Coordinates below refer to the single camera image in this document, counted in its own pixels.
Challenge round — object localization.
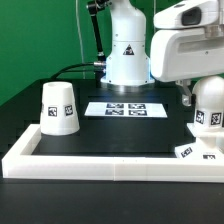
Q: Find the white lamp bulb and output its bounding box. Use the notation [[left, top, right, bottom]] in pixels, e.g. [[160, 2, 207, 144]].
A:
[[193, 76, 224, 132]]

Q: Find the thin white cable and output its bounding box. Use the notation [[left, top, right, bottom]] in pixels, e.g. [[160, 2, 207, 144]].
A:
[[75, 0, 86, 80]]

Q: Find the white lamp shade cone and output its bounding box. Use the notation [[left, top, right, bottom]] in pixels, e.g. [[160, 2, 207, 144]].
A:
[[40, 81, 80, 136]]

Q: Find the black thick cable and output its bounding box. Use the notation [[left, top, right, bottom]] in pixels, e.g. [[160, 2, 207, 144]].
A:
[[49, 62, 108, 82]]

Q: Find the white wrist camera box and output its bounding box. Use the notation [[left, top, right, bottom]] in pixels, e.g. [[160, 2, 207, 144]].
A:
[[153, 0, 224, 29]]

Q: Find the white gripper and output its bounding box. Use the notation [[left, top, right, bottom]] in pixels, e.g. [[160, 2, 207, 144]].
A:
[[150, 28, 224, 107]]

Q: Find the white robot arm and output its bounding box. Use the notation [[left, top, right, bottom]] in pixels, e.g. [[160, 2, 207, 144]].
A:
[[101, 0, 224, 106]]

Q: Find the white U-shaped frame wall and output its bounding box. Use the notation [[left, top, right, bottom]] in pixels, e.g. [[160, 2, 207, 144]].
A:
[[2, 124, 224, 183]]

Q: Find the white marker tag sheet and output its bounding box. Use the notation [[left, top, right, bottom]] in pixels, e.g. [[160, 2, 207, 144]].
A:
[[85, 102, 167, 118]]

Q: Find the white lamp base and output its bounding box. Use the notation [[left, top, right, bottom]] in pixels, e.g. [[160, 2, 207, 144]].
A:
[[175, 123, 224, 160]]

